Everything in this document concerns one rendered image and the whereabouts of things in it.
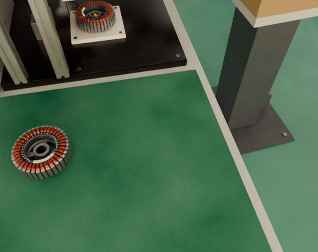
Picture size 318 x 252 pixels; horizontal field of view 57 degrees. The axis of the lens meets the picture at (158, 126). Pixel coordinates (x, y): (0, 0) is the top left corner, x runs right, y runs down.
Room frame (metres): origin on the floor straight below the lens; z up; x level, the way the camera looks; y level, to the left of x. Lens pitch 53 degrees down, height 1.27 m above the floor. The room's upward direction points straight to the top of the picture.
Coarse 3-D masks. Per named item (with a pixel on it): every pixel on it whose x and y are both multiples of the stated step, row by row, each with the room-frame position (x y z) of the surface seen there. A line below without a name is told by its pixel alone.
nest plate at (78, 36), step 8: (72, 16) 0.78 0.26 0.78; (120, 16) 0.78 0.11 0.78; (72, 24) 0.74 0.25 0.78; (120, 24) 0.74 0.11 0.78; (72, 32) 0.70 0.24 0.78; (80, 32) 0.70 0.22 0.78; (88, 32) 0.70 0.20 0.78; (96, 32) 0.70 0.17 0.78; (104, 32) 0.70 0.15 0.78; (112, 32) 0.70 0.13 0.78; (120, 32) 0.70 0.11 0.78; (72, 40) 0.66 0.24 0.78; (80, 40) 0.67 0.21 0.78; (88, 40) 0.67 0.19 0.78; (96, 40) 0.68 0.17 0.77
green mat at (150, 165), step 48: (48, 96) 0.49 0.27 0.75; (96, 96) 0.49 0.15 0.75; (144, 96) 0.49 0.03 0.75; (192, 96) 0.49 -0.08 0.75; (0, 144) 0.35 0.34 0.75; (48, 144) 0.35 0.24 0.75; (96, 144) 0.35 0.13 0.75; (144, 144) 0.35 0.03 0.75; (192, 144) 0.35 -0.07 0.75; (0, 192) 0.24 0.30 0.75; (48, 192) 0.24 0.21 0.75; (96, 192) 0.24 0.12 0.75; (144, 192) 0.24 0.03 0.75; (192, 192) 0.24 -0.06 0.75; (240, 192) 0.24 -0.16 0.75; (0, 240) 0.15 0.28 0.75; (48, 240) 0.15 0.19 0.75; (96, 240) 0.15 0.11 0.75; (144, 240) 0.15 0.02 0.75; (192, 240) 0.15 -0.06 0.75; (240, 240) 0.15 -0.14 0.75
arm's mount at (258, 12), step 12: (252, 0) 0.86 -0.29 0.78; (264, 0) 0.82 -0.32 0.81; (276, 0) 0.84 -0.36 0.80; (288, 0) 0.85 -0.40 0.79; (300, 0) 0.86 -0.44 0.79; (312, 0) 0.87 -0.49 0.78; (252, 12) 0.85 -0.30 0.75; (264, 12) 0.83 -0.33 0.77; (276, 12) 0.84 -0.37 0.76; (288, 12) 0.85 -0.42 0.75
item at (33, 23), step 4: (32, 16) 0.71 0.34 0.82; (52, 16) 0.75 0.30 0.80; (32, 20) 0.69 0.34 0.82; (32, 24) 0.68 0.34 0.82; (36, 24) 0.68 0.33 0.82; (32, 28) 0.68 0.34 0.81; (36, 28) 0.68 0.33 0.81; (36, 32) 0.68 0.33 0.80; (36, 36) 0.68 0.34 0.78; (40, 36) 0.68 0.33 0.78
